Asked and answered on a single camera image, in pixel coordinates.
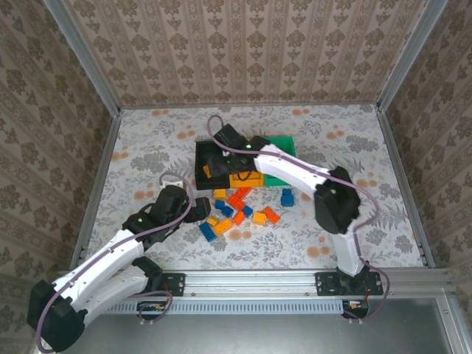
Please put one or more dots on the long blue lego brick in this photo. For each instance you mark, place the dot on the long blue lego brick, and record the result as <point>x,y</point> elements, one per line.
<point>207,232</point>

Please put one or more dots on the small yellow lego brick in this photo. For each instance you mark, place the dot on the small yellow lego brick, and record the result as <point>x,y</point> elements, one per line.
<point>212,221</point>

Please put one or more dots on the yellow plastic bin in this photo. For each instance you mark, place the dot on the yellow plastic bin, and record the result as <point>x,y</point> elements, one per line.
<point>254,181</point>

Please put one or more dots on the floral table cover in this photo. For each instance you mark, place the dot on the floral table cover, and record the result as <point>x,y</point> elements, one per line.
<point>258,254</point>

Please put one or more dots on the black plastic bin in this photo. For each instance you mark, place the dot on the black plastic bin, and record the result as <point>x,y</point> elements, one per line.
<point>201,184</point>

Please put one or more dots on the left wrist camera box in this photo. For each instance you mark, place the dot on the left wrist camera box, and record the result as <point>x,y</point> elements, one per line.
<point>171,183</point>

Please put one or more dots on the aluminium frame post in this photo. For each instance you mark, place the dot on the aluminium frame post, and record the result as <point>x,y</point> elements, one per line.
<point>413,55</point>
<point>81,59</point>

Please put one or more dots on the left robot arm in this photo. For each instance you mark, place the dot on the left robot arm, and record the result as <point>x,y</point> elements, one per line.
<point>103,258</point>

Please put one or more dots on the aluminium side rail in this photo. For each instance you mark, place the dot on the aluminium side rail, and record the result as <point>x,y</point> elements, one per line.
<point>398,162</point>
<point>99,177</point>

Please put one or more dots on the aluminium frame rail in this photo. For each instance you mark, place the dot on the aluminium frame rail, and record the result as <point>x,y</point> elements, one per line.
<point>250,282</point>

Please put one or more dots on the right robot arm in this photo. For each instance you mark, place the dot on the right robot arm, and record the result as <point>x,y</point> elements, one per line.
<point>337,206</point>

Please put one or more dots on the black controller board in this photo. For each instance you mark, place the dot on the black controller board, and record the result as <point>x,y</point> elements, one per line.
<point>149,308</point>
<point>355,306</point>

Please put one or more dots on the grey metal panel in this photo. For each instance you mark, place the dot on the grey metal panel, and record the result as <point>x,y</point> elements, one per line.
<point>250,335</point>

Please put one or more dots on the large blue lego brick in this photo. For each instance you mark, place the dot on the large blue lego brick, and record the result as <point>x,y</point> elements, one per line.
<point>287,198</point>

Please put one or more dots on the green plastic bin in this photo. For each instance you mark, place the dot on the green plastic bin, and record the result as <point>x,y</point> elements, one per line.
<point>285,143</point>

